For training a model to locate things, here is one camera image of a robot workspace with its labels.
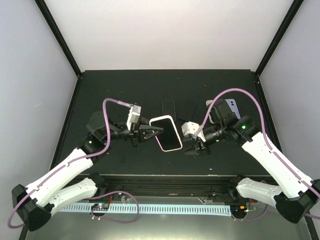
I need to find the beige cased phone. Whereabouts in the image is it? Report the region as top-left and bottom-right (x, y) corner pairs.
(205, 99), (215, 125)

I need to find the pink cased phone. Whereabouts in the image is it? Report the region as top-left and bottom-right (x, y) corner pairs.
(149, 115), (183, 152)

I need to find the teal phone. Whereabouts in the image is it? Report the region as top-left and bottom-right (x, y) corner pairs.
(161, 100), (177, 122)

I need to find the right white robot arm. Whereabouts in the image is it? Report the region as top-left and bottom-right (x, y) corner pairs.
(181, 99), (320, 224)

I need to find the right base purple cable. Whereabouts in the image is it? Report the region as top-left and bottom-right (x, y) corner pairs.
(231, 179), (270, 223)

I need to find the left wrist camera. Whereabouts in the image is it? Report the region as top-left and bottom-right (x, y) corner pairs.
(126, 104), (141, 130)

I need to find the light blue slotted cable duct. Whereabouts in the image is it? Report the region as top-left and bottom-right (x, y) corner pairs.
(61, 202), (232, 217)

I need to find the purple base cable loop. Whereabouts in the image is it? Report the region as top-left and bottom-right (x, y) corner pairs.
(89, 191), (140, 223)

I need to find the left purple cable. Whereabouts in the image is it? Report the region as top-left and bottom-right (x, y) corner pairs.
(6, 97), (133, 230)

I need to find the blue phone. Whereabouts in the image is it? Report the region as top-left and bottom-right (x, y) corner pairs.
(177, 98), (198, 122)

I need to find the small circuit board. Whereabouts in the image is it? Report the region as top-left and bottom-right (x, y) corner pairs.
(90, 203), (110, 211)

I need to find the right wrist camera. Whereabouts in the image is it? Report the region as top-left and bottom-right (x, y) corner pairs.
(181, 121), (206, 142)

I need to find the black frame post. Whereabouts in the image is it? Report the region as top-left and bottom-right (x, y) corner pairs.
(34, 0), (82, 78)
(255, 0), (304, 77)

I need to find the left black frame post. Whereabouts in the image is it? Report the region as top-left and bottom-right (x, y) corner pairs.
(34, 0), (82, 78)

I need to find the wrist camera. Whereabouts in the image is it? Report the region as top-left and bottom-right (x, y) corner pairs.
(181, 121), (206, 142)
(126, 104), (141, 130)

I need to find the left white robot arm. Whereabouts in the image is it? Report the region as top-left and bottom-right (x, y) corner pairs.
(11, 110), (164, 232)

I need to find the black aluminium front rail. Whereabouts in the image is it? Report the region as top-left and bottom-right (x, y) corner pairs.
(103, 175), (240, 202)

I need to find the lavender phone case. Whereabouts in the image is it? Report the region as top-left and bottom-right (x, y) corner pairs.
(225, 98), (241, 119)

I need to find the right black frame post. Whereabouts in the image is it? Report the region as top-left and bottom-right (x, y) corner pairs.
(255, 0), (304, 77)

